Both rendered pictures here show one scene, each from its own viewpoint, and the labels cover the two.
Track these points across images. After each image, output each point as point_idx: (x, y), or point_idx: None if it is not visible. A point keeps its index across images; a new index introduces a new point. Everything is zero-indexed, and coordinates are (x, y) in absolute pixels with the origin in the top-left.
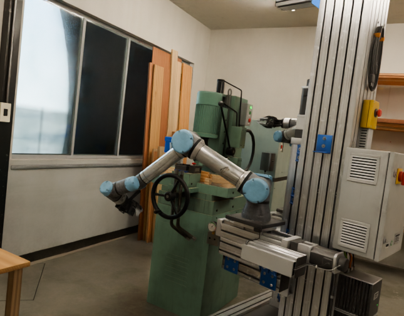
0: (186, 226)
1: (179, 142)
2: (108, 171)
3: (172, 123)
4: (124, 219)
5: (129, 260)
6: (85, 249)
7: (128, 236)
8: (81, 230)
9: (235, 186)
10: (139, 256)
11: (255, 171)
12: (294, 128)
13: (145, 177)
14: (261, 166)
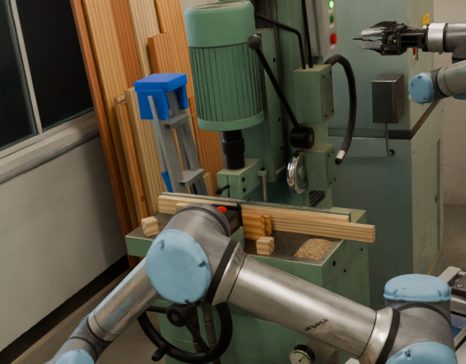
0: (236, 349)
1: (170, 277)
2: (29, 180)
3: (143, 16)
4: (97, 256)
5: (128, 362)
6: (32, 353)
7: (115, 284)
8: (11, 321)
9: (357, 360)
10: (148, 341)
11: (363, 120)
12: None
13: (104, 331)
14: (376, 115)
